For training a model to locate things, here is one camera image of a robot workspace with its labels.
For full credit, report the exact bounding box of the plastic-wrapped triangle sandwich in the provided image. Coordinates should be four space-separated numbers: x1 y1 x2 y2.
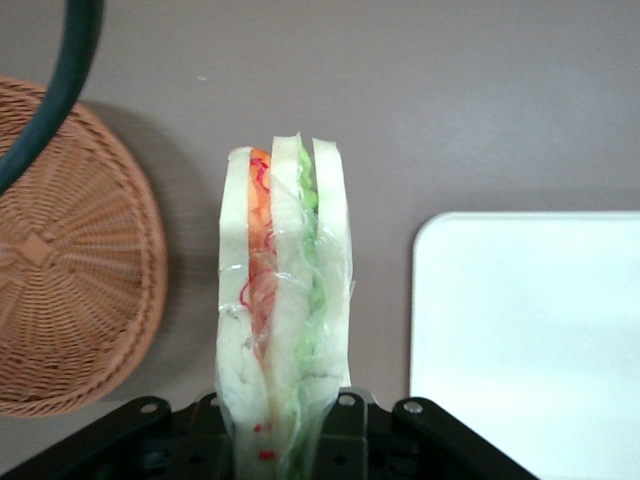
214 132 357 480

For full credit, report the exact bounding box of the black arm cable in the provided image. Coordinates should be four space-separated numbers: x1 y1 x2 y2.
0 0 106 196

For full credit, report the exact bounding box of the empty brown wicker basket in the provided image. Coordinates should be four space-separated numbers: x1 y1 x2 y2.
0 75 170 419

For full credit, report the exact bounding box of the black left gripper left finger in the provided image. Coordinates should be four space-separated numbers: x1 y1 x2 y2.
0 392 234 480

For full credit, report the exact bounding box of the cream plastic tray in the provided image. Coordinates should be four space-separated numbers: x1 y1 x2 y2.
408 211 640 480

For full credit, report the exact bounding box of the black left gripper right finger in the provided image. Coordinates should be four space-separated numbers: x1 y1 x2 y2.
312 387 539 480

